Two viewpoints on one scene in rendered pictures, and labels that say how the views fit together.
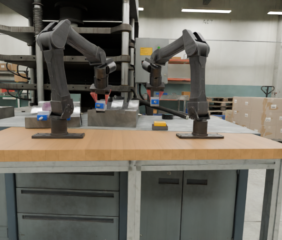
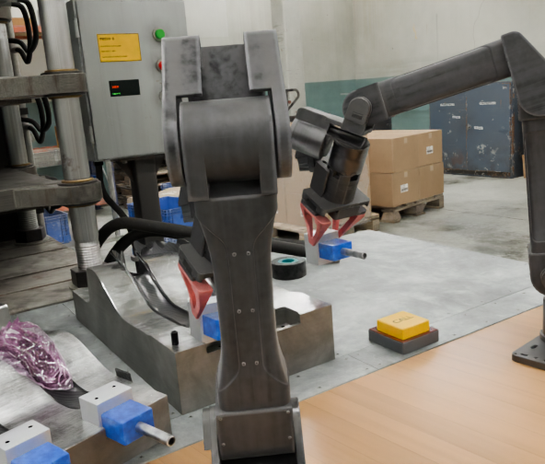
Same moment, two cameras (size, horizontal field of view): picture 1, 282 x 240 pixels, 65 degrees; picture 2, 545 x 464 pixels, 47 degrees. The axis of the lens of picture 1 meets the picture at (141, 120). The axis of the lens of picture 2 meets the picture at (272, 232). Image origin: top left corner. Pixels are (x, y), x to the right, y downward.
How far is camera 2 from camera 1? 78 cm
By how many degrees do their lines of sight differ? 33
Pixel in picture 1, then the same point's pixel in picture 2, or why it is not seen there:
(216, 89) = not seen: hidden behind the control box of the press
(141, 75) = (115, 134)
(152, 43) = (136, 17)
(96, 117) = (210, 372)
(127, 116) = (308, 332)
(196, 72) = not seen: outside the picture
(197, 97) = not seen: outside the picture
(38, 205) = not seen: outside the picture
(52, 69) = (257, 278)
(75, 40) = not seen: hidden behind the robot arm
